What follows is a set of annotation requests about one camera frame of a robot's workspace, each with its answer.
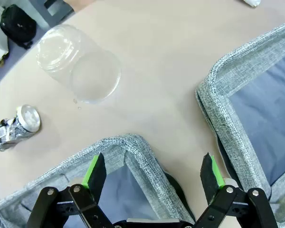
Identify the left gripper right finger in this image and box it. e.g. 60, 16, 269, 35
192, 152, 277, 228

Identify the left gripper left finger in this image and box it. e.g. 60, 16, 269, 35
26, 152, 114, 228

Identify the crushed black soda can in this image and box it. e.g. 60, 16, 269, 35
0, 104, 42, 152

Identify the clear plastic cup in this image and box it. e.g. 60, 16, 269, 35
36, 23, 123, 105

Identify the grey fabric basket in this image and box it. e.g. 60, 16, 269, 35
0, 133, 197, 228
195, 19, 285, 224

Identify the black backpack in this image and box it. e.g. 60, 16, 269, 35
0, 4, 38, 50

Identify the grey plastic stool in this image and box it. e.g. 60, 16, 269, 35
44, 0, 76, 17

